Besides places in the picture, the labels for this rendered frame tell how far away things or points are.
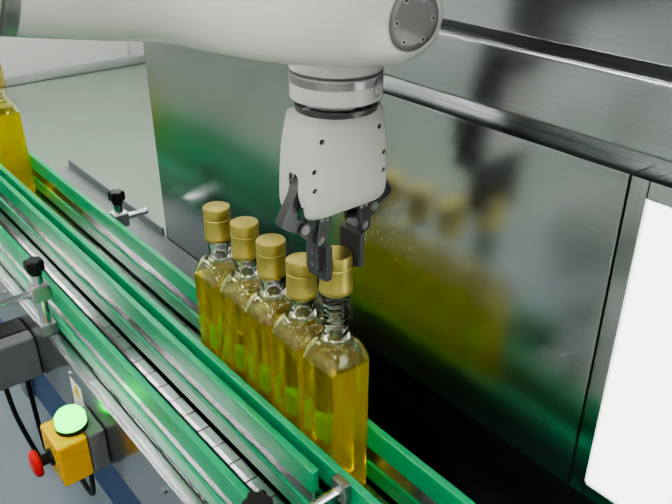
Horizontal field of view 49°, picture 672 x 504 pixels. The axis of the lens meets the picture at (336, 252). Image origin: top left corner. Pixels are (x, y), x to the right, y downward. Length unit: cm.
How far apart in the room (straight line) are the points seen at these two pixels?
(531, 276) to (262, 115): 50
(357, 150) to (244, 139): 47
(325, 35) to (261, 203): 63
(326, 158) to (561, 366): 30
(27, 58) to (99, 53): 62
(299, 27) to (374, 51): 6
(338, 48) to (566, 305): 33
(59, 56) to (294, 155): 630
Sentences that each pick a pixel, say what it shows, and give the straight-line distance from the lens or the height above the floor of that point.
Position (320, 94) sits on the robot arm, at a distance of 64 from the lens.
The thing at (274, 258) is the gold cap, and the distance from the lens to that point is 83.
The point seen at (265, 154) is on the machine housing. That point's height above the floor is 133.
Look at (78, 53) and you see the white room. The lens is 699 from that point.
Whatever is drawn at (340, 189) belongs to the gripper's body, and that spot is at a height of 144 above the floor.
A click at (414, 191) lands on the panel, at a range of 81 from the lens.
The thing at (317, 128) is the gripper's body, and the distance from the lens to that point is 65.
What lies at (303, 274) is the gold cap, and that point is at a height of 132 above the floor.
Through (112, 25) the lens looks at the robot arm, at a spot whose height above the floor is 161.
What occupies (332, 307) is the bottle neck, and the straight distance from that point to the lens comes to 76.
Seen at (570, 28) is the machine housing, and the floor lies 159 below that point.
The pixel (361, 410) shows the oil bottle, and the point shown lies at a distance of 84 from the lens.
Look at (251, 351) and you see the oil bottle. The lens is 92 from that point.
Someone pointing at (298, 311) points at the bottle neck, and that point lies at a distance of 82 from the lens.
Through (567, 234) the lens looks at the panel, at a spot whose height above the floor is 142.
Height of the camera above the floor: 172
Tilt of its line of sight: 28 degrees down
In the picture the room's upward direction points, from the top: straight up
